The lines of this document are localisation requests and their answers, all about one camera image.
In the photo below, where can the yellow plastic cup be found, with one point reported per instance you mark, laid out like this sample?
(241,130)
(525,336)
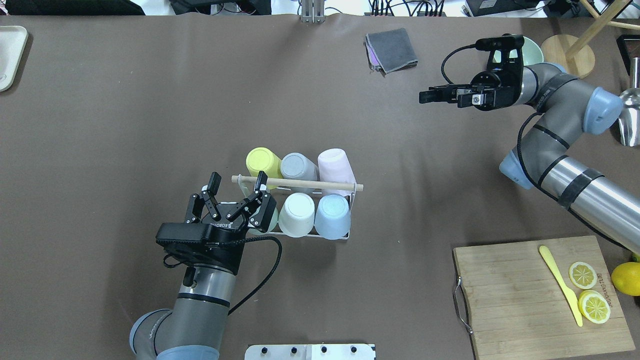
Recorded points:
(263,159)

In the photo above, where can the white plastic cup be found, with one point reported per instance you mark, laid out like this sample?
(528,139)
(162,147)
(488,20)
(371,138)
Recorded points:
(296,218)

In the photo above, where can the green ceramic bowl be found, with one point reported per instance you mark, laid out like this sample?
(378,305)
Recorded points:
(531,52)

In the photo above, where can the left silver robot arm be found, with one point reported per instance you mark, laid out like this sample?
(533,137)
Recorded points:
(193,329)

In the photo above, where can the pink plastic cup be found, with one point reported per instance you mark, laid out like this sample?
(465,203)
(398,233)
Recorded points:
(334,166)

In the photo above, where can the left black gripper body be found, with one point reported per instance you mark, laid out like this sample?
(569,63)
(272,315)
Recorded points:
(226,226)

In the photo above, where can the blue plastic cup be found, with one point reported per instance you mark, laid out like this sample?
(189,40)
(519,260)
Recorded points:
(333,217)

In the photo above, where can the yellow plastic knife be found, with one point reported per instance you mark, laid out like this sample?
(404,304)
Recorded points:
(568,293)

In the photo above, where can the wooden mug tree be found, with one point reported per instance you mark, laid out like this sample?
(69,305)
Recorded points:
(574,53)

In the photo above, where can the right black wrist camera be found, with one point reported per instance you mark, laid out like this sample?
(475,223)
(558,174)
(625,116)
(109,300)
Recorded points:
(502,48)

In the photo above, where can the grey plastic cup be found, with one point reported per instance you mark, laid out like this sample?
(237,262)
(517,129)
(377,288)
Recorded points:
(296,166)

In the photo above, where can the wooden cutting board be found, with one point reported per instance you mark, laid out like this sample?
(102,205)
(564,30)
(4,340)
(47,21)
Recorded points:
(517,311)

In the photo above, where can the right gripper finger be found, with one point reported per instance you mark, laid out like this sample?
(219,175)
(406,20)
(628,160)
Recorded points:
(465,100)
(444,93)

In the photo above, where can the aluminium frame post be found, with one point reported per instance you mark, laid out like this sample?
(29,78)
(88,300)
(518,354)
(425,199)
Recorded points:
(312,11)

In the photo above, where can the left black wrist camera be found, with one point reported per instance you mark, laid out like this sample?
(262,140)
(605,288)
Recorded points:
(196,235)

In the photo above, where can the metal scoop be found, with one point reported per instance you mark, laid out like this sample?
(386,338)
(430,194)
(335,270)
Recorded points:
(629,119)

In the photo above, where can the yellow lemon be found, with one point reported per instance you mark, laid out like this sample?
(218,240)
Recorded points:
(626,278)

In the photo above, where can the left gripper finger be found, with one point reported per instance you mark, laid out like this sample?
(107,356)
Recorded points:
(205,198)
(258,208)

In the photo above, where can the grey folded cloth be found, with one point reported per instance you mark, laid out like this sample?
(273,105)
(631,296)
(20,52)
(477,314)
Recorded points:
(390,51)

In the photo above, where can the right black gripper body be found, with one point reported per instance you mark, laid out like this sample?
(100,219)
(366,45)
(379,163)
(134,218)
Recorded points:
(506,90)

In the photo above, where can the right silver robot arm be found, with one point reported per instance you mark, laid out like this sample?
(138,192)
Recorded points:
(567,108)

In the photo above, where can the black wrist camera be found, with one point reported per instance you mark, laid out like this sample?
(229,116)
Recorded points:
(502,48)
(196,235)

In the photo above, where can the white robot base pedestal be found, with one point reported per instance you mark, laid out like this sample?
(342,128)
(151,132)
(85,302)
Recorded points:
(318,351)

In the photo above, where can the lemon slice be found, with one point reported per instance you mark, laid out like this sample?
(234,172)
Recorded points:
(594,307)
(582,275)

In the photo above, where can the white wire cup holder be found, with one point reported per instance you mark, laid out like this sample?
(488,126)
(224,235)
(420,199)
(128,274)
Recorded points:
(282,188)

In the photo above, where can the cream plastic tray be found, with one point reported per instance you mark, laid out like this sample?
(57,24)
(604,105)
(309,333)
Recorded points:
(13,40)

